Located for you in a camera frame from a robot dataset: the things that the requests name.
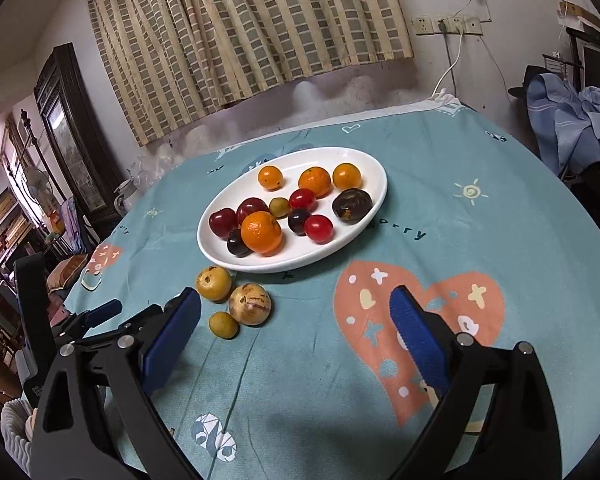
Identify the small yellow-green fruit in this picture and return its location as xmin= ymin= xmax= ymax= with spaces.
xmin=208 ymin=311 xmax=239 ymax=339

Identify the yellow round fruit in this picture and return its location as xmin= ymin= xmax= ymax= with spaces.
xmin=195 ymin=266 xmax=233 ymax=302

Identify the yellow speckled passion fruit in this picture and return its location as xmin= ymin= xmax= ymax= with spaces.
xmin=228 ymin=283 xmax=273 ymax=326

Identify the medium orange tangerine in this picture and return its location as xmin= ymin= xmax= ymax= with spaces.
xmin=240 ymin=211 xmax=283 ymax=256

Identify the dark purple passion fruit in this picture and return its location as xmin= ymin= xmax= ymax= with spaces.
xmin=332 ymin=188 xmax=373 ymax=224

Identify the red cherry tomato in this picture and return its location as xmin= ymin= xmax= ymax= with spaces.
xmin=303 ymin=214 xmax=335 ymax=244
xmin=288 ymin=188 xmax=317 ymax=212

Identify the olive green small fruit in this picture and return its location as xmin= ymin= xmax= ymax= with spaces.
xmin=268 ymin=197 xmax=291 ymax=219

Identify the dark purple plum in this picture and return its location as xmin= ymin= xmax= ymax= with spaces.
xmin=287 ymin=208 xmax=311 ymax=236

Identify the small orange kumquat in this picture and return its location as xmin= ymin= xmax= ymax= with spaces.
xmin=258 ymin=165 xmax=284 ymax=192

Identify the large red plum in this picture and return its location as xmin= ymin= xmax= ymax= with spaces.
xmin=236 ymin=197 xmax=268 ymax=224

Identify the person's left hand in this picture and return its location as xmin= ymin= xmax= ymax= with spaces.
xmin=24 ymin=408 xmax=38 ymax=442

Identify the teal patterned tablecloth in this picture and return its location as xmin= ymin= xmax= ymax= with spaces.
xmin=67 ymin=105 xmax=600 ymax=479

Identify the white oval plate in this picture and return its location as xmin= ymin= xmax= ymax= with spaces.
xmin=197 ymin=148 xmax=388 ymax=274

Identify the small glossy orange fruit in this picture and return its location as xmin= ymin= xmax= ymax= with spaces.
xmin=332 ymin=162 xmax=363 ymax=191

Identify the dark framed picture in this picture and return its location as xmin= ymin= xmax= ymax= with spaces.
xmin=33 ymin=44 xmax=123 ymax=238

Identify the small orange tangerine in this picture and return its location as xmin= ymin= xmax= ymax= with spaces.
xmin=298 ymin=166 xmax=332 ymax=198

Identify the blue cloth pile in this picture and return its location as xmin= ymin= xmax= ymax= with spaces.
xmin=526 ymin=73 xmax=600 ymax=176

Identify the checkered beige curtain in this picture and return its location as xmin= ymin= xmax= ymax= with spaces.
xmin=87 ymin=0 xmax=413 ymax=145

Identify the white power cable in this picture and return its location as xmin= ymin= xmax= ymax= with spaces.
xmin=429 ymin=29 xmax=466 ymax=101

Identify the white wall socket strip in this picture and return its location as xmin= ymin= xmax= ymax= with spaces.
xmin=411 ymin=15 xmax=483 ymax=36

